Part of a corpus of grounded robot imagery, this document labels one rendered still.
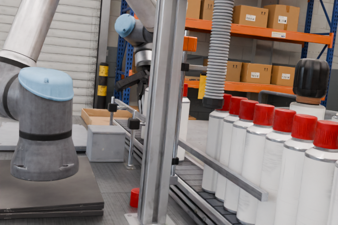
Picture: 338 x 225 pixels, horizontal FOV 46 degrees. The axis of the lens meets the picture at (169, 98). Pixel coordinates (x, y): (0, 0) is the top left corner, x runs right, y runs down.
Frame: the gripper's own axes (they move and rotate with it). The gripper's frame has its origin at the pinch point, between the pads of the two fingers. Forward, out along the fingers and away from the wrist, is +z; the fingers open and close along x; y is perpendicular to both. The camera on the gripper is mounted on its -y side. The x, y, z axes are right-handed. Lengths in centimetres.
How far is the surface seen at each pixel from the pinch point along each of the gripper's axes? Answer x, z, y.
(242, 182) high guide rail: -64, 34, -4
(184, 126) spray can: -31.1, 13.4, 1.2
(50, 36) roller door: 317, -220, -13
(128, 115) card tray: 57, -23, 10
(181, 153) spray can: -27.6, 19.5, 0.9
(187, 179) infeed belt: -37.9, 28.3, -2.4
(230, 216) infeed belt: -56, 39, -3
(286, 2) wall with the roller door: 278, -296, 320
